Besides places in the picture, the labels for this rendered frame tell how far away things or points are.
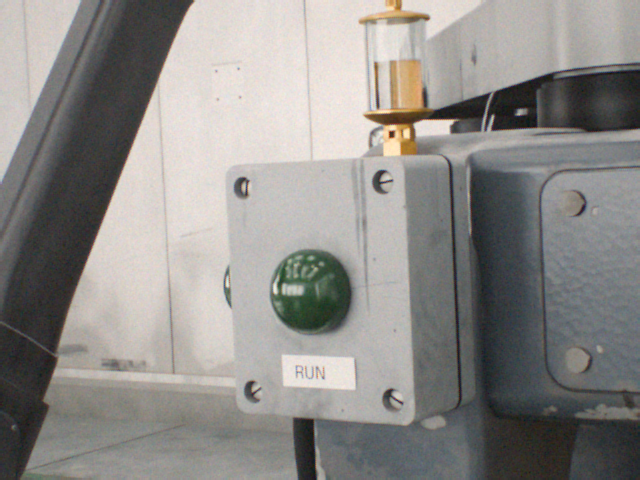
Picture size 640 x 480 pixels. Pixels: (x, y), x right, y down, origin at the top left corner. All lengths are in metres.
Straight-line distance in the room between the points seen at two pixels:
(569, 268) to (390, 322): 0.07
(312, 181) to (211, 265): 6.71
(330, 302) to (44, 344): 0.32
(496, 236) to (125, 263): 7.11
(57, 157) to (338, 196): 0.34
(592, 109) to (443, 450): 0.17
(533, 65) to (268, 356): 0.23
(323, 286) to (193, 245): 6.80
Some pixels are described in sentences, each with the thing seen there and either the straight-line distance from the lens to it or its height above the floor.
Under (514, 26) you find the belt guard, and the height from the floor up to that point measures 1.39.
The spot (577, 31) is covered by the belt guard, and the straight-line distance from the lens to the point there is 0.59.
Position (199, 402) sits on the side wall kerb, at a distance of 7.28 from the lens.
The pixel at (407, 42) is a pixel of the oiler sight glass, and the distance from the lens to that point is 0.52.
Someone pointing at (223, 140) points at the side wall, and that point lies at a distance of 7.07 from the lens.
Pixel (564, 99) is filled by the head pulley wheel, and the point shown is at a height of 1.35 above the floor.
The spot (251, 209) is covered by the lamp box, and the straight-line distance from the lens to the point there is 0.47.
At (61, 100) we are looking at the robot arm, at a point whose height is 1.38.
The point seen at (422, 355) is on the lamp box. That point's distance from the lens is 0.44.
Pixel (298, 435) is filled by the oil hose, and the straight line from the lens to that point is 0.54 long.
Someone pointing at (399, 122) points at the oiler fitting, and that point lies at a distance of 0.52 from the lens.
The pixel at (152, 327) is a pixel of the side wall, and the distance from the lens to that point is 7.48.
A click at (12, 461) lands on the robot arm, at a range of 0.71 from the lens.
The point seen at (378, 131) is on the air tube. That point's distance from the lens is 0.61.
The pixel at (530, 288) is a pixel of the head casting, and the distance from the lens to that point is 0.47.
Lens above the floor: 1.32
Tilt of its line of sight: 3 degrees down
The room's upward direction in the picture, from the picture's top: 3 degrees counter-clockwise
